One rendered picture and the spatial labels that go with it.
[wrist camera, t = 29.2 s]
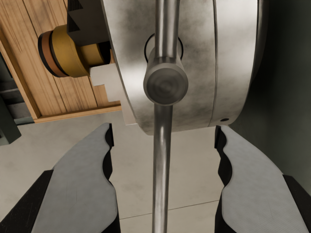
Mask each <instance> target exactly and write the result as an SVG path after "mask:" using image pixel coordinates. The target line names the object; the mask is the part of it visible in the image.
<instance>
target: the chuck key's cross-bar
mask: <svg viewBox="0 0 311 233"><path fill-rule="evenodd" d="M179 15H180V0H155V58H158V57H173V58H176V57H177V43H178V29H179ZM172 118H173V105H170V106H161V105H157V104H155V103H154V154H153V203H152V233H167V223H168V192H169V171H170V149H171V132H172Z"/></svg>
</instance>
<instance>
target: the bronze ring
mask: <svg viewBox="0 0 311 233"><path fill-rule="evenodd" d="M37 47H38V52H39V55H40V58H41V61H42V63H43V64H44V66H45V67H46V69H47V70H48V71H49V72H50V73H51V74H52V75H53V76H55V77H58V78H60V77H69V76H71V77H73V78H77V77H82V76H89V77H91V76H90V72H89V68H90V67H96V66H101V65H106V64H110V61H111V53H110V47H109V43H108V41H107V42H101V43H96V44H90V45H86V46H81V47H78V46H77V45H76V44H75V42H74V41H73V40H72V39H71V38H70V36H69V35H68V34H67V24H66V25H60V26H57V27H55V28H54V30H51V31H47V32H45V33H42V34H41V35H40V36H39V38H38V42H37Z"/></svg>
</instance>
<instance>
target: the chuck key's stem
mask: <svg viewBox="0 0 311 233"><path fill-rule="evenodd" d="M143 89H144V93H145V95H146V96H147V98H148V99H149V100H150V101H151V102H153V103H155V104H157V105H161V106H170V105H174V104H176V103H178V102H180V101H181V100H182V99H183V98H184V96H185V95H186V93H187V90H188V78H187V75H186V72H185V70H184V67H183V65H182V63H181V60H180V58H179V55H178V53H177V57H176V58H173V57H158V58H155V48H153V49H152V51H151V53H150V56H149V61H148V65H147V68H146V72H145V76H144V80H143Z"/></svg>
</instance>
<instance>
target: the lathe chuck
mask: <svg viewBox="0 0 311 233"><path fill-rule="evenodd" d="M100 1H101V5H102V10H103V14H104V19H105V23H106V28H107V33H108V36H109V40H110V44H111V48H112V52H113V56H114V60H115V63H116V66H117V70H118V74H119V76H120V80H121V83H122V86H123V89H124V92H125V95H126V97H127V100H128V103H129V105H130V108H131V111H132V113H133V115H134V117H135V119H136V121H137V123H138V125H139V127H140V128H141V130H142V131H143V132H144V133H145V134H147V135H154V103H153V102H151V101H150V100H149V99H148V98H147V96H146V95H145V93H144V89H143V80H144V76H145V72H146V68H147V65H148V61H147V59H146V56H145V46H146V43H147V41H148V39H149V37H150V36H151V35H152V34H154V33H155V3H156V0H100ZM178 38H179V40H180V42H181V44H182V57H181V59H180V60H181V63H182V65H183V67H184V70H185V72H186V75H187V78H188V90H187V93H186V95H185V96H184V98H183V99H182V100H181V101H180V102H178V103H176V104H174V105H173V118H172V132H179V131H185V130H192V129H201V128H206V127H207V126H208V125H209V123H210V121H211V117H212V113H213V107H214V99H215V87H216V31H215V12H214V0H180V15H179V29H178Z"/></svg>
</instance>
